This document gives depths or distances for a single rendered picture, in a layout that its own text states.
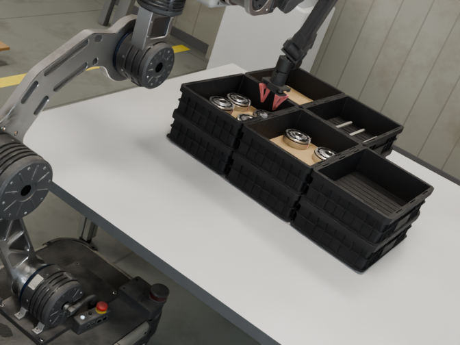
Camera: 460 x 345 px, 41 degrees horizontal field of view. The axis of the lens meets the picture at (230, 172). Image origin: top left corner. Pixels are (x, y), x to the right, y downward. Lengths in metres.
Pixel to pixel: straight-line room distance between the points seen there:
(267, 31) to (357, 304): 2.84
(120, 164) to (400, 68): 3.06
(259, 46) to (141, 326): 2.72
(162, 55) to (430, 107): 3.26
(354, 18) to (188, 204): 3.11
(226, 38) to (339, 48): 0.91
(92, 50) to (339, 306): 1.01
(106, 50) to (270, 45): 2.76
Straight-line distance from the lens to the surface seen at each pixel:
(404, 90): 4.84
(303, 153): 2.34
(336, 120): 2.77
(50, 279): 2.06
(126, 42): 1.80
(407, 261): 2.26
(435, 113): 4.81
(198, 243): 1.88
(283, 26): 4.40
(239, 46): 4.58
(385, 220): 1.95
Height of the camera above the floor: 1.79
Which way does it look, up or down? 28 degrees down
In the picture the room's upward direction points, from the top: 20 degrees clockwise
